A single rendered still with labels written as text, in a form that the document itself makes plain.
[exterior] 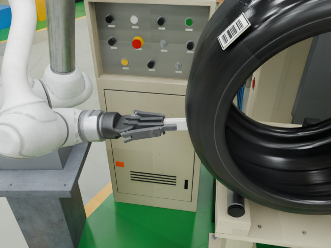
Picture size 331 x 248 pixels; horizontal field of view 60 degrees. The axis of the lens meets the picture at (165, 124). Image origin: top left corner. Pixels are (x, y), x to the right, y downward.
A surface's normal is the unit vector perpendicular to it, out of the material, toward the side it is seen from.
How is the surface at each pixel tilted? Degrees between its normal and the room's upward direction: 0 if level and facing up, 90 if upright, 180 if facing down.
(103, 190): 0
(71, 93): 104
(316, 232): 0
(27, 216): 90
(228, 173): 97
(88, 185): 0
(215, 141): 92
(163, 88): 90
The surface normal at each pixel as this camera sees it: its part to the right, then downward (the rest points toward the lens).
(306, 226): 0.00, -0.83
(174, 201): -0.16, 0.56
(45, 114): 0.87, -0.42
